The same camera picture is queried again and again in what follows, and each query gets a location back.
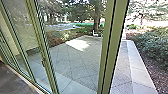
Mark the metal garden bench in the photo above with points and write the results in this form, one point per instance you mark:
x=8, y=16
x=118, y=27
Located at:
x=95, y=33

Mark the green framed window wall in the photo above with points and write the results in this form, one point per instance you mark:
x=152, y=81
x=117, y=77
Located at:
x=111, y=43

